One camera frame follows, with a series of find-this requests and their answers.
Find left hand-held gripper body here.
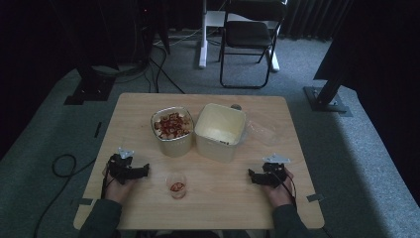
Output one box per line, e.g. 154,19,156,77
107,147,142,185

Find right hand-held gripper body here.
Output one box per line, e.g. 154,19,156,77
261,153,292,188

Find person's right hand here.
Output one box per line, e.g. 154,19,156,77
263,168,295,208

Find person's left hand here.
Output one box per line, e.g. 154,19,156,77
102,164,139,204

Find small clear cup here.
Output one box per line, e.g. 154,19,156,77
165,172,188,200

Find cream container of red slices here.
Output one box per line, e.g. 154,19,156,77
151,105,195,159

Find clear plastic lid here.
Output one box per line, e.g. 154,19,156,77
245,118,279,147

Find empty cream square container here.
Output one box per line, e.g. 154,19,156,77
193,102,248,164

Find black stand base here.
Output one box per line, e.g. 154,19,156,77
63,64,117,106

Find dark metal stand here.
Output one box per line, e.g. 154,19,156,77
302,70,354,118

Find black folding chair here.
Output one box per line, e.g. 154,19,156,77
219,0,287,90

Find dark pleated curtain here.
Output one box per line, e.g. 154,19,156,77
282,0,353,43

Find right hand-held gripper cable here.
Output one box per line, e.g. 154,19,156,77
276,171,298,208

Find hand-held gripper cable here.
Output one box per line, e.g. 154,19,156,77
100,161,115,200
276,171,298,208

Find left hand-held gripper cable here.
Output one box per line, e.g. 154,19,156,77
100,161,115,200

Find black looped floor cable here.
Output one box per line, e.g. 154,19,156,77
32,153,97,238

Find bundle of black floor cables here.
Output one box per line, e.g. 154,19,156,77
115,43,186,95

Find white floor cable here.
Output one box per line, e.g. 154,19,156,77
153,28,203,48

